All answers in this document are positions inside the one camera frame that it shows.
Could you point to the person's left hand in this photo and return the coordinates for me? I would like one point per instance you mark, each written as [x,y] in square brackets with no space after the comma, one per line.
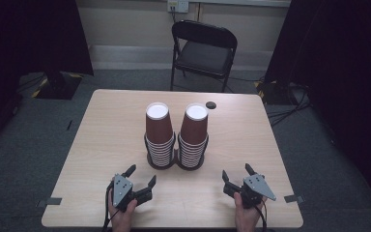
[120,220]

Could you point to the black round table grommet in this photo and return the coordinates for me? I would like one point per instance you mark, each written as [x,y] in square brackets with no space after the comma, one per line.
[211,105]

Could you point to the black folding chair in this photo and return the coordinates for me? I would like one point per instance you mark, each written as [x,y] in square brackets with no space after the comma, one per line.
[203,58]

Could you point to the black stand base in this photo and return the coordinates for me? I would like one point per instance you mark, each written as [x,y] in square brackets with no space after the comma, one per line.
[275,93]
[58,85]

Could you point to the grey tape strip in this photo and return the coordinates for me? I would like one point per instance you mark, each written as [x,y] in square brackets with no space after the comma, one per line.
[293,198]
[49,202]

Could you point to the dark curtain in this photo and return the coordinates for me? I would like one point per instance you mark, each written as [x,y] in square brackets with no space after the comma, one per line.
[344,64]
[29,38]

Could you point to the person's right hand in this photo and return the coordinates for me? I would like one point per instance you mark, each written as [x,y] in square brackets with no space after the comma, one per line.
[247,219]

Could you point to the white wall socket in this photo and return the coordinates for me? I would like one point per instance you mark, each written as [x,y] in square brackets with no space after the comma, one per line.
[178,5]

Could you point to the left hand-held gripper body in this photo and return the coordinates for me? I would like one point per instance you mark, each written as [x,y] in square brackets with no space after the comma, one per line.
[122,190]

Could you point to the single brown paper cup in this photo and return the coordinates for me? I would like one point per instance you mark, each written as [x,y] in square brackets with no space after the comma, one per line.
[194,125]

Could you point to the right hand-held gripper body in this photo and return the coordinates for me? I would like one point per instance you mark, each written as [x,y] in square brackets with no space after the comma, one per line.
[257,186]

